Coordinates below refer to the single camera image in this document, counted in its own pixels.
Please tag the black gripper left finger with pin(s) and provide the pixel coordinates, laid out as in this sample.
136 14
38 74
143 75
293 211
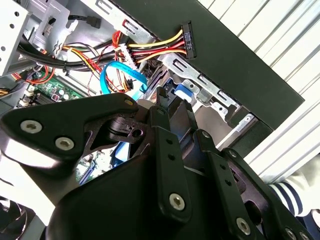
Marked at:
50 125

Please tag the hard disk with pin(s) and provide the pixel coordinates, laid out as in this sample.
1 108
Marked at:
183 91

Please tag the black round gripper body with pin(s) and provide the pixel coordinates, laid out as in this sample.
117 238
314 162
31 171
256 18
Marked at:
112 212

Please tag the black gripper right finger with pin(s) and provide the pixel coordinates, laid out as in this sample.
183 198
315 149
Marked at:
230 185

